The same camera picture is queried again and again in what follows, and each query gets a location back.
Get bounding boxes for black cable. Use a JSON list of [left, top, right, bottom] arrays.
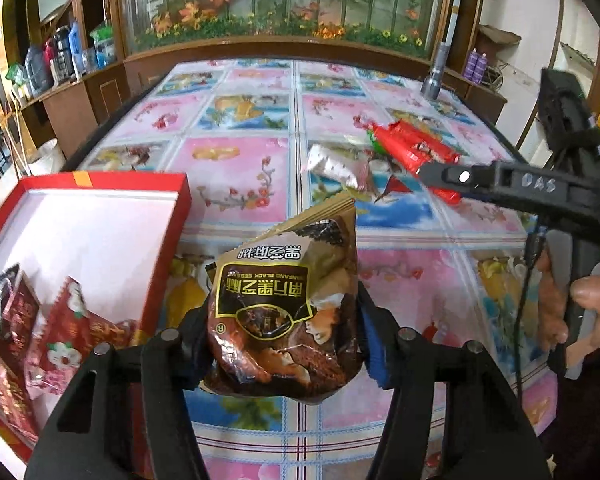
[[510, 228, 546, 411]]

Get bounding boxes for blue water bottle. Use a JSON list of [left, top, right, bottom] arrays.
[[68, 21, 84, 77]]

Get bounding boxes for grey plastic jug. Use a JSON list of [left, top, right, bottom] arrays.
[[24, 44, 53, 98]]

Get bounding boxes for white plastic bucket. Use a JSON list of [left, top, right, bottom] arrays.
[[28, 139, 66, 176]]

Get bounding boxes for brown wooden side counter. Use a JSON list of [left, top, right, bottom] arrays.
[[19, 58, 131, 162]]

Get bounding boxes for red flower snack packet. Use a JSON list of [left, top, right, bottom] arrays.
[[24, 276, 136, 398]]

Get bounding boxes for red cardboard box tray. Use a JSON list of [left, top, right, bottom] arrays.
[[0, 170, 194, 466]]

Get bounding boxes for colourful printed tablecloth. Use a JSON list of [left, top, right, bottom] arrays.
[[76, 57, 562, 480]]

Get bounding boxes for white grey snack packet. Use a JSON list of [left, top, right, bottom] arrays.
[[302, 143, 379, 202]]

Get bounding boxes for red long snack packet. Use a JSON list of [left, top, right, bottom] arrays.
[[366, 119, 460, 177]]

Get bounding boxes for purple bottles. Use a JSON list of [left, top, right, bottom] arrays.
[[463, 49, 489, 84]]

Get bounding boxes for silver flashlight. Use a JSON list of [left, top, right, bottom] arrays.
[[420, 42, 450, 101]]

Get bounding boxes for person right hand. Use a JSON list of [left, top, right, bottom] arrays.
[[536, 249, 600, 368]]

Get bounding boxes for black thermos flask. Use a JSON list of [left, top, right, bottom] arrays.
[[53, 26, 74, 84]]

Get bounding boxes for dark red snack packet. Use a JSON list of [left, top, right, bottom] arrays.
[[0, 264, 40, 352]]

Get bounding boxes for brown black sesame snack bag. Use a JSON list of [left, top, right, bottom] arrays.
[[204, 192, 362, 403]]

